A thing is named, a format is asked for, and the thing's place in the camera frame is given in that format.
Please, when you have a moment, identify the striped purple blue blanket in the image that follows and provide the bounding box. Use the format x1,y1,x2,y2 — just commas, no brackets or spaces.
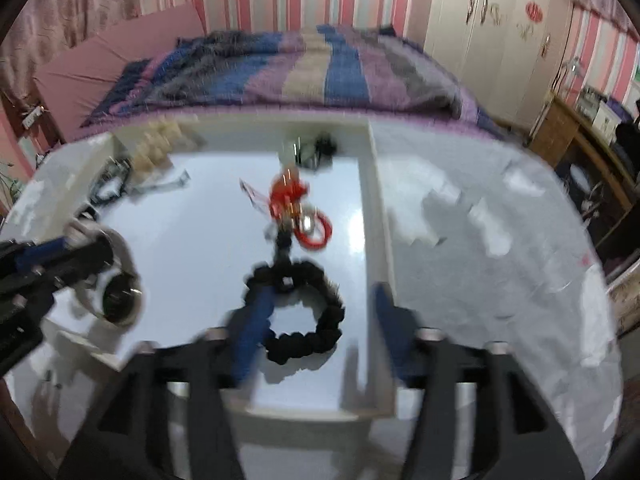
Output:
80,24,506,142

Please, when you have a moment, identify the wooden desk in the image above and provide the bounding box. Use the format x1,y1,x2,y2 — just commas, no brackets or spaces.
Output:
530,92,637,218

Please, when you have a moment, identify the black braided leather bracelet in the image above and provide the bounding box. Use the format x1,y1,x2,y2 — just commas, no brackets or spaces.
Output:
87,157,192,207

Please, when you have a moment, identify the floral patterned cloth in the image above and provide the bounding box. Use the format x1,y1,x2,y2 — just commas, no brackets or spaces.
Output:
605,255,640,337

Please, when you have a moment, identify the black bag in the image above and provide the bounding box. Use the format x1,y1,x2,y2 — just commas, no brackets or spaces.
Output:
614,120,640,186

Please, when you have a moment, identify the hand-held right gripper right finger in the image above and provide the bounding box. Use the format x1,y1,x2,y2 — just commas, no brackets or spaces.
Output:
374,281,586,480

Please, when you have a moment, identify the white wristwatch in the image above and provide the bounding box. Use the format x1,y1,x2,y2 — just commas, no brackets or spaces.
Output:
64,220,147,330

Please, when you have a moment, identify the cream wardrobe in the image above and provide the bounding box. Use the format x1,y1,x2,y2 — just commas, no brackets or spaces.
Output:
405,0,576,133

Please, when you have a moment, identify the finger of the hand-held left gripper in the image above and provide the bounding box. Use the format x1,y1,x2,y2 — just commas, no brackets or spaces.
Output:
0,236,116,297
0,236,72,272

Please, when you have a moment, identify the white shallow box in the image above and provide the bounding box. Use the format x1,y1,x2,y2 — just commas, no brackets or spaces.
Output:
0,117,398,421

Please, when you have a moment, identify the black scrunchie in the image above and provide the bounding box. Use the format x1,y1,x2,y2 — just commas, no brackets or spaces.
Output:
244,230,347,367

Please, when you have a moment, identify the small black corded charm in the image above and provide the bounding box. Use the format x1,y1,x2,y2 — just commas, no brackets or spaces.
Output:
280,131,337,169

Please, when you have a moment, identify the pink floral curtain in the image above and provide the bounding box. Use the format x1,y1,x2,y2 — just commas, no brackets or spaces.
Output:
0,0,146,78

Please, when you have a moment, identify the cream flower hair accessory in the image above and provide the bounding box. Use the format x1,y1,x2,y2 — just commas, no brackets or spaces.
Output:
132,120,198,172

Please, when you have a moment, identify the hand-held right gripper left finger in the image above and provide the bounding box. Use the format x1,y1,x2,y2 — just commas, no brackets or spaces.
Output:
57,285,277,480

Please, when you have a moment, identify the red cord charm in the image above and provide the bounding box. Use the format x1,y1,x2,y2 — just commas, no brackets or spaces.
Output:
239,167,334,252

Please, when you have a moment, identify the small white storage box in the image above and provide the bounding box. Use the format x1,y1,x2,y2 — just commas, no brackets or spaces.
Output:
592,100,627,142

